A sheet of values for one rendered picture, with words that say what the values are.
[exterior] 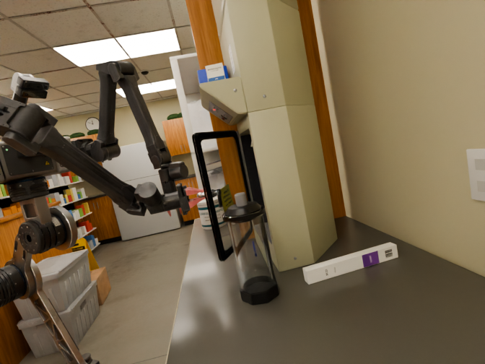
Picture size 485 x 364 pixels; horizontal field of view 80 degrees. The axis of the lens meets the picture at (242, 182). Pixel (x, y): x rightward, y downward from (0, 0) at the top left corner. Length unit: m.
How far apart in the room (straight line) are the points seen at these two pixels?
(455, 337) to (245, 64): 0.74
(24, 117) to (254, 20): 0.61
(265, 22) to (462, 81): 0.49
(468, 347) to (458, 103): 0.49
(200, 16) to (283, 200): 0.79
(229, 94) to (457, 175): 0.59
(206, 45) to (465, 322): 1.12
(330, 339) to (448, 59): 0.64
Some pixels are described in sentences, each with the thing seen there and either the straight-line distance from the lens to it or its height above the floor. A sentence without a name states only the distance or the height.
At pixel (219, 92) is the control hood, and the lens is 0.82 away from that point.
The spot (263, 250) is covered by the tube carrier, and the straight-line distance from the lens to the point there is 0.71.
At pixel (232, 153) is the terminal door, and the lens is 1.05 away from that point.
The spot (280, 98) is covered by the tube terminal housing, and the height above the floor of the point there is 1.43.
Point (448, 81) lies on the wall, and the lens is 0.83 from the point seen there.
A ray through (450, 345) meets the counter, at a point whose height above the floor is 0.94.
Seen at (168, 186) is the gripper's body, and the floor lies 1.22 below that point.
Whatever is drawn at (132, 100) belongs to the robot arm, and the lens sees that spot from 1.27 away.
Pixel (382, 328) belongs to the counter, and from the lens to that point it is 0.65.
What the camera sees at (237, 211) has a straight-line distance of 0.68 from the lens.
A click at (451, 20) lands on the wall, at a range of 0.83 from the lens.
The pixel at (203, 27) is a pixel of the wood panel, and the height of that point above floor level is 1.80.
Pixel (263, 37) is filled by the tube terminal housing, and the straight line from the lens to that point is 0.87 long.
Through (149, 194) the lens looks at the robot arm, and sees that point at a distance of 0.91.
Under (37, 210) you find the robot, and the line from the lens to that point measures 1.44.
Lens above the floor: 1.32
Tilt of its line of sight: 7 degrees down
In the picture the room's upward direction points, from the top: 12 degrees counter-clockwise
